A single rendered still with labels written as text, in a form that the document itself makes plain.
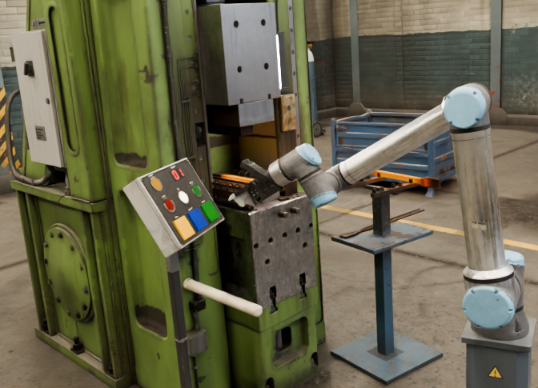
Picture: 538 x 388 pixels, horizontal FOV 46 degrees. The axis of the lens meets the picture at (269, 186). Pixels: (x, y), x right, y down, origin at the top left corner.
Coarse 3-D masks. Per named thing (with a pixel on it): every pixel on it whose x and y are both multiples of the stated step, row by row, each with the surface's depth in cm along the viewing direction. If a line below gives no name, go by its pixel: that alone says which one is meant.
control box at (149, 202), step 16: (144, 176) 214; (160, 176) 222; (176, 176) 229; (192, 176) 238; (128, 192) 214; (144, 192) 211; (160, 192) 217; (176, 192) 225; (192, 192) 233; (144, 208) 213; (160, 208) 213; (176, 208) 220; (192, 208) 228; (160, 224) 212; (192, 224) 223; (208, 224) 231; (160, 240) 214; (176, 240) 211; (192, 240) 218
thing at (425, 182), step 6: (372, 174) 319; (384, 174) 312; (390, 174) 309; (396, 174) 306; (402, 174) 305; (402, 180) 303; (408, 180) 300; (414, 180) 297; (420, 180) 294; (426, 180) 292; (432, 180) 289; (438, 180) 286; (426, 186) 292; (432, 186) 289; (438, 186) 287
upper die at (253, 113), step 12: (216, 108) 270; (228, 108) 264; (240, 108) 260; (252, 108) 265; (264, 108) 270; (216, 120) 272; (228, 120) 266; (240, 120) 261; (252, 120) 266; (264, 120) 270
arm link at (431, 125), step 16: (432, 112) 203; (400, 128) 211; (416, 128) 205; (432, 128) 203; (448, 128) 202; (384, 144) 212; (400, 144) 209; (416, 144) 208; (352, 160) 219; (368, 160) 215; (384, 160) 213; (336, 176) 221; (352, 176) 220
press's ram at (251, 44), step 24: (216, 24) 250; (240, 24) 255; (264, 24) 264; (216, 48) 254; (240, 48) 256; (264, 48) 265; (216, 72) 257; (240, 72) 258; (264, 72) 267; (216, 96) 260; (240, 96) 260; (264, 96) 269
